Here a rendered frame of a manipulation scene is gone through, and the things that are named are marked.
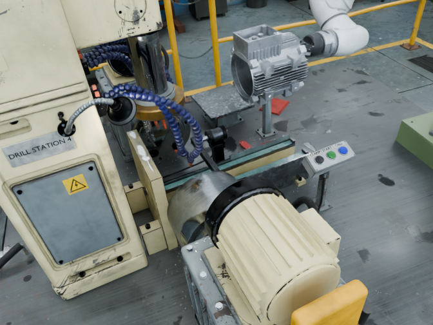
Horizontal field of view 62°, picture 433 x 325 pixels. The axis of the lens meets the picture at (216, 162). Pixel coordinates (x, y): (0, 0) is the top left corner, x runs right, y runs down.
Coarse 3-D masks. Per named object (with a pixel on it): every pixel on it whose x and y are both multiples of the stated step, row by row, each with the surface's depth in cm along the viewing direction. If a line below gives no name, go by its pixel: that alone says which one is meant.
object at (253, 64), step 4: (232, 48) 120; (296, 48) 118; (300, 48) 116; (304, 48) 117; (232, 52) 121; (300, 52) 117; (304, 52) 117; (252, 60) 112; (252, 64) 111; (256, 64) 112; (252, 68) 112; (300, 84) 124; (252, 96) 119; (256, 96) 120; (252, 100) 120; (256, 100) 119
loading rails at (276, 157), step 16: (272, 144) 155; (288, 144) 155; (224, 160) 149; (240, 160) 150; (256, 160) 151; (272, 160) 156; (288, 160) 147; (192, 176) 144; (240, 176) 142; (256, 176) 140; (272, 176) 144; (288, 176) 149; (304, 176) 153
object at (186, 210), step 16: (208, 176) 107; (224, 176) 109; (176, 192) 107; (192, 192) 103; (208, 192) 101; (176, 208) 105; (192, 208) 100; (208, 208) 97; (176, 224) 104; (192, 224) 97; (192, 240) 97
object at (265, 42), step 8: (264, 24) 119; (240, 32) 117; (248, 32) 118; (256, 32) 119; (264, 32) 119; (272, 32) 116; (280, 32) 112; (240, 40) 113; (256, 40) 110; (264, 40) 111; (272, 40) 112; (280, 40) 113; (240, 48) 115; (248, 48) 110; (256, 48) 111; (264, 48) 112; (272, 48) 113; (280, 48) 115; (240, 56) 117; (248, 56) 112; (256, 56) 113; (264, 56) 114; (272, 56) 115
